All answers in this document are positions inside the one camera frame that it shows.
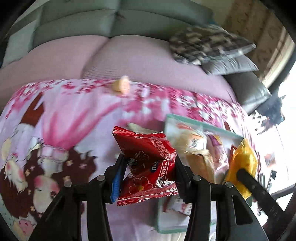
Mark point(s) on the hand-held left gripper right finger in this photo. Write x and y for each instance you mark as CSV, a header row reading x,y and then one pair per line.
x,y
182,183

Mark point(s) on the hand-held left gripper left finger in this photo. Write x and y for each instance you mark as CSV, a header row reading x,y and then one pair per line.
x,y
116,183

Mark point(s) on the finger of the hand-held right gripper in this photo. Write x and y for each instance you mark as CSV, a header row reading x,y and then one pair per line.
x,y
254,187

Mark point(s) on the cream wafer packet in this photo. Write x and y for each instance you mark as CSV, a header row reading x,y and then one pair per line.
x,y
203,164

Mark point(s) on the yellow cake packet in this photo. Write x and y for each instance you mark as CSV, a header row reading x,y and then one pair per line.
x,y
242,157

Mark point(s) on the red triangular snack packet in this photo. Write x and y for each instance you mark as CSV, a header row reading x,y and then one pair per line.
x,y
148,162

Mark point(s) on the purple cake packet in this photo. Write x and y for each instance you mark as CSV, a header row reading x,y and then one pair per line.
x,y
217,146

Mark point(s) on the teal rimmed white tray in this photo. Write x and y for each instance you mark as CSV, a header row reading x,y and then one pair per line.
x,y
172,129

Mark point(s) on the printed pink blanket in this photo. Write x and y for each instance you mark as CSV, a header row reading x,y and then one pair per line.
x,y
76,111

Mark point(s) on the small yellow pink roll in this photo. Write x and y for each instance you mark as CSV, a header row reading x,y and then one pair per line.
x,y
121,85

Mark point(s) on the pink sofa seat cover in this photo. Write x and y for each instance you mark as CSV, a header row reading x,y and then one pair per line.
x,y
57,60

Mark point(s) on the black and white patterned pillow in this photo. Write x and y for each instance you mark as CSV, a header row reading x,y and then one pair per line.
x,y
203,44

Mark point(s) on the grey sofa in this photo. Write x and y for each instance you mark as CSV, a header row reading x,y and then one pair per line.
x,y
81,18

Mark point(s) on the light grey pillow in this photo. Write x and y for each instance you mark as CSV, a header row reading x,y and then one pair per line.
x,y
18,41

